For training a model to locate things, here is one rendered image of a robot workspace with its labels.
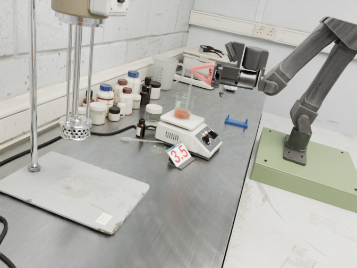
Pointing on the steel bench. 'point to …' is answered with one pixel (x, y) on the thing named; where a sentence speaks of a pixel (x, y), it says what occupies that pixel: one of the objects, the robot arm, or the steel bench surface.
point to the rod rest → (236, 122)
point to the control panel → (210, 139)
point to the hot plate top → (195, 120)
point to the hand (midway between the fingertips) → (193, 69)
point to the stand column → (33, 85)
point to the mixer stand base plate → (77, 191)
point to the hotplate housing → (165, 135)
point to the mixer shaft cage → (76, 130)
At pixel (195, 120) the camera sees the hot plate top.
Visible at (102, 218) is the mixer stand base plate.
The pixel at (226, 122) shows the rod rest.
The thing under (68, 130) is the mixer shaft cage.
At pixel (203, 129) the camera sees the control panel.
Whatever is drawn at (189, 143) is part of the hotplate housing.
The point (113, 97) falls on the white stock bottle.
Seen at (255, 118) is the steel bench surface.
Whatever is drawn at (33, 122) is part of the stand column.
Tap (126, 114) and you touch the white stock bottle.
